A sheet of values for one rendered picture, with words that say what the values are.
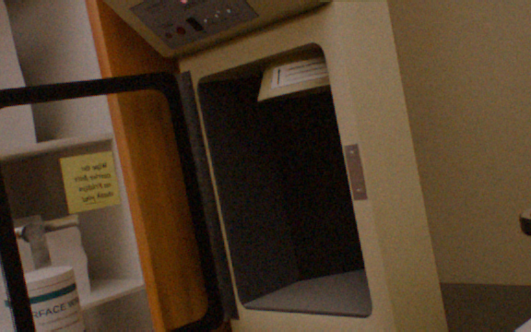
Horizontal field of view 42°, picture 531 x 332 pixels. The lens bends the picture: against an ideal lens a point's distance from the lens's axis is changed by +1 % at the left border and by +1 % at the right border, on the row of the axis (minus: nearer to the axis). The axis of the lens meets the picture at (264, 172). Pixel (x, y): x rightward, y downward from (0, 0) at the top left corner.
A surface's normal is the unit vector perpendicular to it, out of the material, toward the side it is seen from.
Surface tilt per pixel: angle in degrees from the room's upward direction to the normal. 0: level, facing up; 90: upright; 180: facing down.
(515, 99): 90
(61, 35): 90
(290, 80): 66
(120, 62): 90
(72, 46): 90
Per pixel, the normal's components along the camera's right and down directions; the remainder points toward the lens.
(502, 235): -0.70, 0.18
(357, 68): 0.68, -0.10
